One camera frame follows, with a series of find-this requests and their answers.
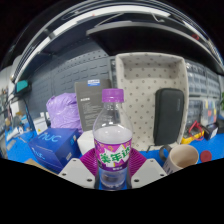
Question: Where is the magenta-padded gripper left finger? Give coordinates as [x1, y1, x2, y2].
[58, 147, 100, 190]

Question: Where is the clear bottle with purple cap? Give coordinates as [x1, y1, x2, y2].
[92, 88, 134, 191]

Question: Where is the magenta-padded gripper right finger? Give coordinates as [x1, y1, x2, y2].
[127, 147, 168, 190]

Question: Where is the blue cardboard box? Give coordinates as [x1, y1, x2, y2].
[28, 127, 82, 174]

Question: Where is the small white box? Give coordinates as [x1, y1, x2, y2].
[33, 116, 50, 136]

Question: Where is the purple plastic bag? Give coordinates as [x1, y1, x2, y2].
[45, 92, 84, 134]

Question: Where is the yellow multimeter with red leads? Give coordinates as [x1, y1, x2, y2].
[181, 120, 205, 145]

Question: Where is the beige dotted mug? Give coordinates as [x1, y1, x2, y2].
[158, 143, 200, 176]

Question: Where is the teal screen device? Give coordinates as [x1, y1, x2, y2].
[14, 79, 30, 95]

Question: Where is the white dotted fabric tray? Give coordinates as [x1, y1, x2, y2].
[114, 52, 190, 152]

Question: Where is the black zip case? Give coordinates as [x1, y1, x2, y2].
[152, 87, 185, 146]

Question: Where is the black box with white label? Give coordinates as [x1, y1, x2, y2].
[203, 123, 220, 141]

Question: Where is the clear organizer box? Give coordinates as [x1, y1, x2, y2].
[199, 98, 220, 127]

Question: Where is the dark grey flat box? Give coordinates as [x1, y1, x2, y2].
[73, 78, 113, 133]

